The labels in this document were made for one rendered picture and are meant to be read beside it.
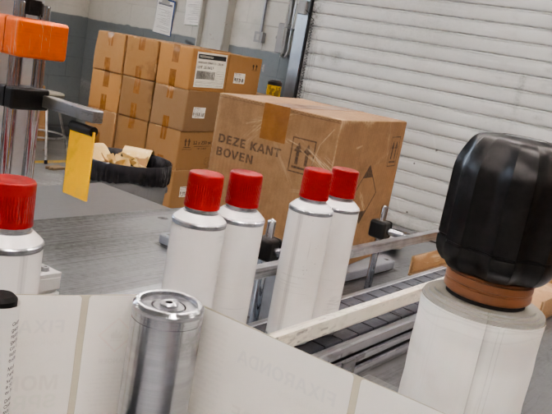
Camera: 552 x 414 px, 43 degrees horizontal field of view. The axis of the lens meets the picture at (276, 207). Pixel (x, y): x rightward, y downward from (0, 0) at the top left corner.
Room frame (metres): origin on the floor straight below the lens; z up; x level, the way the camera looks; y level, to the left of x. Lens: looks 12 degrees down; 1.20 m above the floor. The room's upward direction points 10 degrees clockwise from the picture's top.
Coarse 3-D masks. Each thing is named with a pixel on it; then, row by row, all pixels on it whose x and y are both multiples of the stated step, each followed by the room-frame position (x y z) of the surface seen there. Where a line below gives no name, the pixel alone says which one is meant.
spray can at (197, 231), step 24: (192, 192) 0.63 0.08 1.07; (216, 192) 0.63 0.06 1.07; (192, 216) 0.63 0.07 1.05; (216, 216) 0.64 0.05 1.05; (168, 240) 0.64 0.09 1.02; (192, 240) 0.62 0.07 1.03; (216, 240) 0.63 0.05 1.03; (168, 264) 0.63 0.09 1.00; (192, 264) 0.62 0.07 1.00; (216, 264) 0.64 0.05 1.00; (168, 288) 0.63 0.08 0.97; (192, 288) 0.62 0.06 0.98
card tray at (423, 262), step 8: (416, 256) 1.34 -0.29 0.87; (424, 256) 1.37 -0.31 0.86; (432, 256) 1.40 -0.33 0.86; (440, 256) 1.44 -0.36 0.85; (416, 264) 1.35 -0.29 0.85; (424, 264) 1.38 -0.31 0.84; (432, 264) 1.41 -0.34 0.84; (440, 264) 1.45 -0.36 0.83; (408, 272) 1.33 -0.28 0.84; (416, 272) 1.35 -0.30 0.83; (536, 288) 1.40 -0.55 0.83; (544, 288) 1.41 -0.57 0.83; (536, 296) 1.34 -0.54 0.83; (544, 296) 1.35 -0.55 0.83; (536, 304) 1.28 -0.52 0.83; (544, 304) 1.18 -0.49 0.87; (544, 312) 1.20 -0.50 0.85
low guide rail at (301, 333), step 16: (416, 288) 0.97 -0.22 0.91; (368, 304) 0.86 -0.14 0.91; (384, 304) 0.89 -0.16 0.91; (400, 304) 0.93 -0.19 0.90; (320, 320) 0.77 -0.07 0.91; (336, 320) 0.79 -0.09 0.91; (352, 320) 0.83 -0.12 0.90; (272, 336) 0.70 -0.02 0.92; (288, 336) 0.72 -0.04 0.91; (304, 336) 0.74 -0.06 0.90; (320, 336) 0.77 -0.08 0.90
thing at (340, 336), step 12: (420, 276) 1.16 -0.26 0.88; (432, 276) 1.18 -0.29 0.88; (384, 288) 1.06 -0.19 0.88; (396, 288) 1.07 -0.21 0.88; (348, 300) 0.97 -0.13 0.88; (360, 300) 0.98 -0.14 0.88; (396, 312) 0.95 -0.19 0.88; (408, 312) 0.96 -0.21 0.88; (264, 324) 0.82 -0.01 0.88; (360, 324) 0.88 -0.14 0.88; (372, 324) 0.89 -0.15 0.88; (384, 324) 0.90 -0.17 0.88; (336, 336) 0.82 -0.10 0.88; (348, 336) 0.83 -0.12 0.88; (300, 348) 0.76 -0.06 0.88; (312, 348) 0.77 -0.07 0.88; (324, 348) 0.78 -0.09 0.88
